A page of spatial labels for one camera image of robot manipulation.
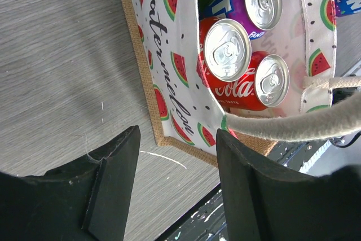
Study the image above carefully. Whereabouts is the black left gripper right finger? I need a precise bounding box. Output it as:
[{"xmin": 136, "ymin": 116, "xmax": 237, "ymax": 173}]
[{"xmin": 215, "ymin": 128, "xmax": 361, "ymax": 241}]

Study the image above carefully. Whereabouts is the watermelon print jute bag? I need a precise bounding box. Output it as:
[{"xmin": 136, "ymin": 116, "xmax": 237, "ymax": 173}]
[{"xmin": 121, "ymin": 0, "xmax": 360, "ymax": 165}]

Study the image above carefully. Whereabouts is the red Coca-Cola can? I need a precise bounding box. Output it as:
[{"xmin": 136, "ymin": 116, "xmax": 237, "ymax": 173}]
[
  {"xmin": 197, "ymin": 16, "xmax": 252, "ymax": 88},
  {"xmin": 212, "ymin": 51, "xmax": 290, "ymax": 111}
]

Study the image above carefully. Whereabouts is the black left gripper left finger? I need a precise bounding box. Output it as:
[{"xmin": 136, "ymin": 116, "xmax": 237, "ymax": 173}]
[{"xmin": 1, "ymin": 126, "xmax": 140, "ymax": 240}]

